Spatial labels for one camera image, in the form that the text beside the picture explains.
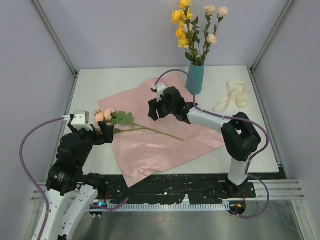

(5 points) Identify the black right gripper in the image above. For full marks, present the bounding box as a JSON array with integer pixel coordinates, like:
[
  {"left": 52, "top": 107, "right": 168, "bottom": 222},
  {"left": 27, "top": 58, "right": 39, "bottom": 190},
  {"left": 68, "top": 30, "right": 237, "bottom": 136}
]
[{"left": 148, "top": 94, "right": 176, "bottom": 121}]

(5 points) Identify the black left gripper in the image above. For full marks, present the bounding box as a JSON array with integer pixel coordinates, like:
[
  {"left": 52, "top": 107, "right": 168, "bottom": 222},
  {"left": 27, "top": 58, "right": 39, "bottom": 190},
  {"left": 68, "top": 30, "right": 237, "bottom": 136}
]
[{"left": 69, "top": 120, "right": 114, "bottom": 166}]

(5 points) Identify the pink peony stem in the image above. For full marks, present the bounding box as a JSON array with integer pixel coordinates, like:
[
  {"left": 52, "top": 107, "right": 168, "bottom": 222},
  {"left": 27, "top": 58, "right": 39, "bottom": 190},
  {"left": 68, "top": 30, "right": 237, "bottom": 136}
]
[{"left": 94, "top": 108, "right": 183, "bottom": 141}]

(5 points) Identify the purple wrapping paper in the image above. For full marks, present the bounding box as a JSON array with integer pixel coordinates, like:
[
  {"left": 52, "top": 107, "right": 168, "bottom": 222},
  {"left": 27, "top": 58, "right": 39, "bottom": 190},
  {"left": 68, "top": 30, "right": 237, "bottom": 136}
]
[{"left": 98, "top": 78, "right": 224, "bottom": 187}]

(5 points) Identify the yellow rose stem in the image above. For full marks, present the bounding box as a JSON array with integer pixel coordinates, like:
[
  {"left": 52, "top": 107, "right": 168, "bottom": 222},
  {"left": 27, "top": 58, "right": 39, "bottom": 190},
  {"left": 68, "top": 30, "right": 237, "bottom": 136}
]
[{"left": 171, "top": 0, "right": 201, "bottom": 66}]

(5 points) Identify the cream printed ribbon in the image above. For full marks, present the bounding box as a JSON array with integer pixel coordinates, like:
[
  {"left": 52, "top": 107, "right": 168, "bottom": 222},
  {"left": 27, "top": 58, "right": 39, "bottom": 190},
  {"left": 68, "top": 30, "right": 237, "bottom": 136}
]
[{"left": 212, "top": 80, "right": 249, "bottom": 113}]

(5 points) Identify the cream rose stem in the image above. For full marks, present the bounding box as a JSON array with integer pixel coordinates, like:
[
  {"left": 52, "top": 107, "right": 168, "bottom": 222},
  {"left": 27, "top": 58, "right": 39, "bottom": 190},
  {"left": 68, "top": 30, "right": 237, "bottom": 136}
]
[{"left": 195, "top": 5, "right": 229, "bottom": 66}]

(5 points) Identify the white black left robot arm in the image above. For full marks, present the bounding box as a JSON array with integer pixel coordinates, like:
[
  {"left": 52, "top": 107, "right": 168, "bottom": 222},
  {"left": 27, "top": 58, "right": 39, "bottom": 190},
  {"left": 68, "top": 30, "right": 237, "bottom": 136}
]
[{"left": 32, "top": 121, "right": 115, "bottom": 240}]

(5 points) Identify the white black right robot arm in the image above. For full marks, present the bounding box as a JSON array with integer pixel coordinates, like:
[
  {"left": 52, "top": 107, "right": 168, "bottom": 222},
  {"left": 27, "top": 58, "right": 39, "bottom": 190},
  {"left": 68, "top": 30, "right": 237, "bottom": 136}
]
[{"left": 148, "top": 83, "right": 261, "bottom": 197}]

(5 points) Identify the teal ceramic vase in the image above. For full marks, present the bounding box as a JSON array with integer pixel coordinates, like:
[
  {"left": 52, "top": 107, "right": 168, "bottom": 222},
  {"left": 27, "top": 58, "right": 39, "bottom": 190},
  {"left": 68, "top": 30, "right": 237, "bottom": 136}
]
[{"left": 185, "top": 63, "right": 205, "bottom": 95}]

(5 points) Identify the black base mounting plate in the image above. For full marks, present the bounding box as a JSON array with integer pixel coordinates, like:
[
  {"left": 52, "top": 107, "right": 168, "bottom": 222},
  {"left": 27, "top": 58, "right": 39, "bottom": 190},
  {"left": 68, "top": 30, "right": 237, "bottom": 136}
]
[{"left": 97, "top": 174, "right": 256, "bottom": 205}]

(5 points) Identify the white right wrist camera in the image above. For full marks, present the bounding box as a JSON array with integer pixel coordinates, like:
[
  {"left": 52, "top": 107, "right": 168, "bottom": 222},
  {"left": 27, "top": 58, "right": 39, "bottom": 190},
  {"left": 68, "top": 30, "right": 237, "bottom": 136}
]
[{"left": 151, "top": 83, "right": 167, "bottom": 102}]

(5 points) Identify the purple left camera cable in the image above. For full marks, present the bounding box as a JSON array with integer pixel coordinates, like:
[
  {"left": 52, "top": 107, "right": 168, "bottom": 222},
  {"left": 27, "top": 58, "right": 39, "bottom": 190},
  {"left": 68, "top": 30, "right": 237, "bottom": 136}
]
[{"left": 19, "top": 117, "right": 72, "bottom": 240}]

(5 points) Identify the white slotted cable duct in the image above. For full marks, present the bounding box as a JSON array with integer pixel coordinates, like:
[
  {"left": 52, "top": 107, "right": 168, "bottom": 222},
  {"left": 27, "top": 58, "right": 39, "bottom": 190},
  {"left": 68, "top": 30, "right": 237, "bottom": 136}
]
[{"left": 88, "top": 202, "right": 231, "bottom": 212}]

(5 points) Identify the left aluminium frame post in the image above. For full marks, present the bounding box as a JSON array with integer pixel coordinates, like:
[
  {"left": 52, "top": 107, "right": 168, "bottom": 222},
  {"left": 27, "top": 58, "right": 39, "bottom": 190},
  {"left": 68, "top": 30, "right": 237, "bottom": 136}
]
[{"left": 31, "top": 0, "right": 80, "bottom": 78}]

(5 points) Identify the aluminium frame post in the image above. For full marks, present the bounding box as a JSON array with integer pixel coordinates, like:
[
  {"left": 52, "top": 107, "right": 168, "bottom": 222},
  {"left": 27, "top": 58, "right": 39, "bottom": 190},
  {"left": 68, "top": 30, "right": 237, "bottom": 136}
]
[
  {"left": 248, "top": 0, "right": 297, "bottom": 75},
  {"left": 31, "top": 0, "right": 80, "bottom": 78}
]

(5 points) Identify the right aluminium frame post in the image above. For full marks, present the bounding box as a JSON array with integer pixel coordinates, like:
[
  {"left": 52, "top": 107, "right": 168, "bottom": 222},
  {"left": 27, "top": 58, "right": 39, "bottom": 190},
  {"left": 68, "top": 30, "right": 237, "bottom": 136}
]
[{"left": 248, "top": 0, "right": 297, "bottom": 75}]

